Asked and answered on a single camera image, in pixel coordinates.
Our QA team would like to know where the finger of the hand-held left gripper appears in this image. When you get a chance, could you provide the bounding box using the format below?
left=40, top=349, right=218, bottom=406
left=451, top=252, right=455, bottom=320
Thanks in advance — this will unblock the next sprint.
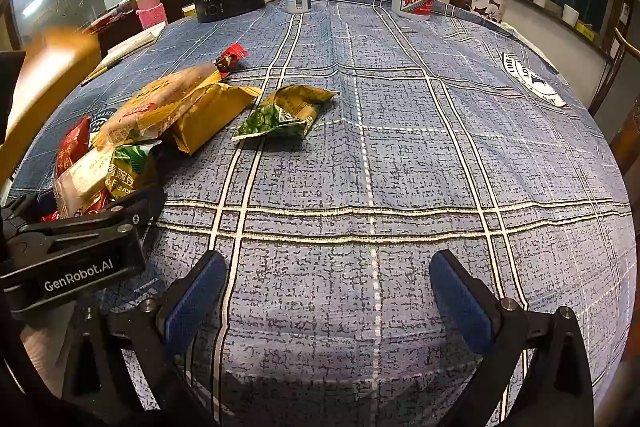
left=102, top=183, right=168, bottom=234
left=0, top=192, right=57, bottom=229

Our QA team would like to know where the small dark red snack packet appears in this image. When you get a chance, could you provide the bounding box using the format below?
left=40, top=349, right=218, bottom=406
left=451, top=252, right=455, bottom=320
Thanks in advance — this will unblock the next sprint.
left=214, top=45, right=248, bottom=80

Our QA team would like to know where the beige snack packet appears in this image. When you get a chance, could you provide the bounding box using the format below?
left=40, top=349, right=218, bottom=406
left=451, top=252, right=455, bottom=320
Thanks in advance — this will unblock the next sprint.
left=52, top=147, right=118, bottom=215

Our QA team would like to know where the gold foil snack packet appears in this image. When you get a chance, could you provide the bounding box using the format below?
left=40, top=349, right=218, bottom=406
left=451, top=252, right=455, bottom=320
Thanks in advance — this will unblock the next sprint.
left=162, top=82, right=263, bottom=155

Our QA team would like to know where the yellow cardboard box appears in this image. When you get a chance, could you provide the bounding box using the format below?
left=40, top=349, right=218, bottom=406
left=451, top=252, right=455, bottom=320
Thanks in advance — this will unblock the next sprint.
left=0, top=26, right=103, bottom=182

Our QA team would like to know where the wooden chair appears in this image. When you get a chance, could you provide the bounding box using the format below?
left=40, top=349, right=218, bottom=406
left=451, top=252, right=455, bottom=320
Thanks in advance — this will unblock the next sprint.
left=587, top=27, right=640, bottom=118

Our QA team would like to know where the thin wooden stick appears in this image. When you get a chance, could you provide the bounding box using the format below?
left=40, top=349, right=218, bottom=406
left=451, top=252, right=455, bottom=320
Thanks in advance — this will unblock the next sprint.
left=80, top=57, right=126, bottom=86

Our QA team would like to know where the large orange-brown snack packet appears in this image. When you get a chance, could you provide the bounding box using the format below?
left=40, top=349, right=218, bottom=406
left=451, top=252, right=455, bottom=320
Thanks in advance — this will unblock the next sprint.
left=92, top=63, right=223, bottom=148

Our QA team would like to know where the pink cup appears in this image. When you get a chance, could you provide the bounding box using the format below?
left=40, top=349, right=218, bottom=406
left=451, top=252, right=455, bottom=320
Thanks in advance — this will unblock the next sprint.
left=136, top=0, right=167, bottom=30

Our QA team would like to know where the green snack packet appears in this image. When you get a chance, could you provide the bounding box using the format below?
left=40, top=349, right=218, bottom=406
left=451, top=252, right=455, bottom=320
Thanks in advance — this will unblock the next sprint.
left=102, top=142, right=161, bottom=198

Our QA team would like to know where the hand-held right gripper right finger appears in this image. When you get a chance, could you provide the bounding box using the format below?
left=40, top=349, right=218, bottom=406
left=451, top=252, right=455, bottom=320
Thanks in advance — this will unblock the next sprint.
left=429, top=249, right=596, bottom=427

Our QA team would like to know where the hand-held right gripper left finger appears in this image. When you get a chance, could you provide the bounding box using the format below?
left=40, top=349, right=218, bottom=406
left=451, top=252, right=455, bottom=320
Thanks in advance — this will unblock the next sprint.
left=62, top=249, right=228, bottom=427

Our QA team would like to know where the blue plaid tablecloth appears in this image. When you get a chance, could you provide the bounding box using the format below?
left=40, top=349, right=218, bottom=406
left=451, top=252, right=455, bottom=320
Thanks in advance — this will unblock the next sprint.
left=10, top=0, right=637, bottom=427

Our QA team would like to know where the white book on table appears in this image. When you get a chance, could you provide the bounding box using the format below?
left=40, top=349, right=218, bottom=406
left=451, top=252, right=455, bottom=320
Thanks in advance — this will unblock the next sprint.
left=95, top=22, right=167, bottom=70

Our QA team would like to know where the gold green pea packet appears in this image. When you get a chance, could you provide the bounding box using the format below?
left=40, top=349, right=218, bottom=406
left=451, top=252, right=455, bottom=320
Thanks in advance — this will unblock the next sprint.
left=231, top=85, right=341, bottom=142

